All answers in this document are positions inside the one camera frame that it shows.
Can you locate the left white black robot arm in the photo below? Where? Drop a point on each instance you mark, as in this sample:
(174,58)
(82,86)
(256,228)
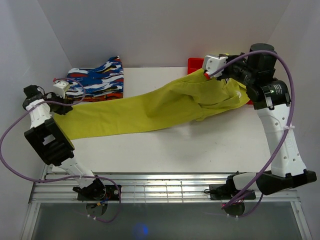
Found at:
(50,142)

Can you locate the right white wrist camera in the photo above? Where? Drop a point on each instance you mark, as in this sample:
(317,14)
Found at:
(211,64)

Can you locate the red plastic tray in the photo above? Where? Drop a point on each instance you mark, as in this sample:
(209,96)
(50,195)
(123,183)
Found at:
(193,63)

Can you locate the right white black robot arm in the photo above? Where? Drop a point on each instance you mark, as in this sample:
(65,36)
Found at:
(273,101)

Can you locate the folded multicolour patterned trousers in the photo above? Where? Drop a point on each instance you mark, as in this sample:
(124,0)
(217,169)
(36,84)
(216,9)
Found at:
(102,83)

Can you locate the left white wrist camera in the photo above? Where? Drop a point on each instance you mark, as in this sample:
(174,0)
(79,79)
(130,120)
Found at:
(60,87)

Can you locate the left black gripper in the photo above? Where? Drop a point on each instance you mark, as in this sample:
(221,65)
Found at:
(64,110)

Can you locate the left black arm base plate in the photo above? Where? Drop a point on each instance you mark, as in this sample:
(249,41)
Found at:
(112,194)

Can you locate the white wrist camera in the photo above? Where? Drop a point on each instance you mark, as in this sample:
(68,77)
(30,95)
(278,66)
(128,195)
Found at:
(211,64)
(60,87)

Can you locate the aluminium rail frame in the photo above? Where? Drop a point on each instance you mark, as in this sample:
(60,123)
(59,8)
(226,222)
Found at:
(145,188)

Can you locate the yellow-green trousers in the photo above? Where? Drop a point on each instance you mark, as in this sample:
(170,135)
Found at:
(155,110)

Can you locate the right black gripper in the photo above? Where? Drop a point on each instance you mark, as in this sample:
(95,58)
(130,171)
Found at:
(231,57)

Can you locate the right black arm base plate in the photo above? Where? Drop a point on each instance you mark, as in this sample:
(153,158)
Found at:
(221,191)

